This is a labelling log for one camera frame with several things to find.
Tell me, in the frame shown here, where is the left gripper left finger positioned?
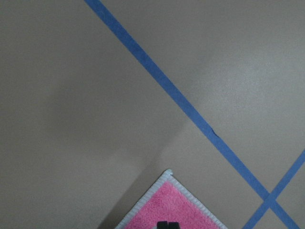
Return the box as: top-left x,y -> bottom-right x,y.
157,221 -> 168,229

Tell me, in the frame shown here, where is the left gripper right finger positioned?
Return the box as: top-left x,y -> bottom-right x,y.
168,222 -> 179,229

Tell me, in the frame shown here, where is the pink and grey towel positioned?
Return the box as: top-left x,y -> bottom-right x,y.
116,169 -> 227,229

